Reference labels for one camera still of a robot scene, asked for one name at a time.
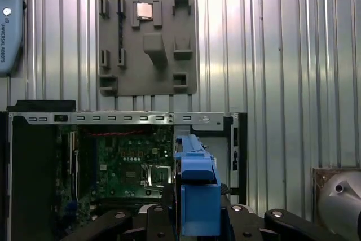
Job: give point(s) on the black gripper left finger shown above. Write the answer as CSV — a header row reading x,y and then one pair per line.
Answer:
x,y
158,224

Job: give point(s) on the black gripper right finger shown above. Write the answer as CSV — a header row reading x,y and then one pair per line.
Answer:
x,y
285,224

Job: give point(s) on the hard disk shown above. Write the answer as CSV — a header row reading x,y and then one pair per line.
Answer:
x,y
200,207

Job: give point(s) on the metal socket cover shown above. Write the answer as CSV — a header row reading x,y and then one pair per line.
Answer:
x,y
146,174

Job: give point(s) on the green motherboard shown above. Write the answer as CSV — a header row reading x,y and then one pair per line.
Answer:
x,y
112,162

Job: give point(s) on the grey power supply unit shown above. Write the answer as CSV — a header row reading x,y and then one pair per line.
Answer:
x,y
218,153

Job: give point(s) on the black RAM slot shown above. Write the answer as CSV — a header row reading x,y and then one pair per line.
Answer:
x,y
76,167
71,145

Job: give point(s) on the black open PC case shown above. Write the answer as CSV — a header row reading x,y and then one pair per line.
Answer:
x,y
34,167

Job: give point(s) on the grey parts rack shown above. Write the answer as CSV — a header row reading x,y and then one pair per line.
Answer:
x,y
169,40

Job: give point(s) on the silver CPU chip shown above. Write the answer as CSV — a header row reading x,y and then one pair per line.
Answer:
x,y
145,11

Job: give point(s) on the pale blue teach pendant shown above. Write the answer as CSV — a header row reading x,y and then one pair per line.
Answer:
x,y
11,32

